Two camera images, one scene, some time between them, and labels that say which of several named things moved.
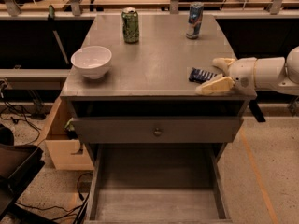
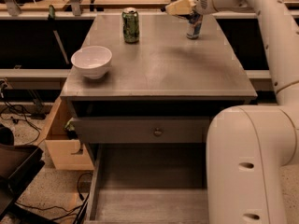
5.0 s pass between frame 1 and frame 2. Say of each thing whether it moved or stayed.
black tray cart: stayed
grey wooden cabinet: stayed
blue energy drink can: stayed
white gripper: moved
